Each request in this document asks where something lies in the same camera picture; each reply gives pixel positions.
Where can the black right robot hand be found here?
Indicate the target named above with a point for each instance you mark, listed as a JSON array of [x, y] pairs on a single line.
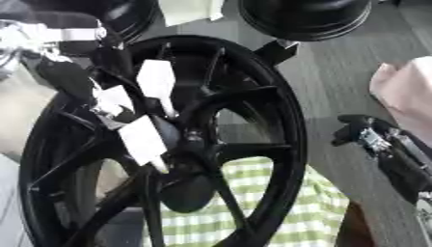
[[402, 160]]

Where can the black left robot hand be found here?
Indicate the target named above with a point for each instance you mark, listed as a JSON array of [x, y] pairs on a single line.
[[66, 77]]

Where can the white pin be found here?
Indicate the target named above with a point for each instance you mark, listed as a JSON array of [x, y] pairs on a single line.
[[156, 78], [116, 98], [142, 141]]

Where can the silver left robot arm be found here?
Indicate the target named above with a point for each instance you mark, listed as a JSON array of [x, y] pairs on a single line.
[[39, 33]]

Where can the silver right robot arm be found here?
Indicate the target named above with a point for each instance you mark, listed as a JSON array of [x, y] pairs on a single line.
[[426, 212]]

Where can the black round wheel rim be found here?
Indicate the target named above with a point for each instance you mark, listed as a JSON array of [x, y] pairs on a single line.
[[304, 19], [126, 14]]

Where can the black spoked wheel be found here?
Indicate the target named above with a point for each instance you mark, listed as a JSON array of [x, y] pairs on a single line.
[[281, 135]]

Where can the white paper sheet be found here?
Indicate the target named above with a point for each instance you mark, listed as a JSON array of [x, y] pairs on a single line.
[[188, 11]]

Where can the black wedge bracket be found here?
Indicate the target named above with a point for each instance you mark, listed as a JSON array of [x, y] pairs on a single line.
[[275, 51]]

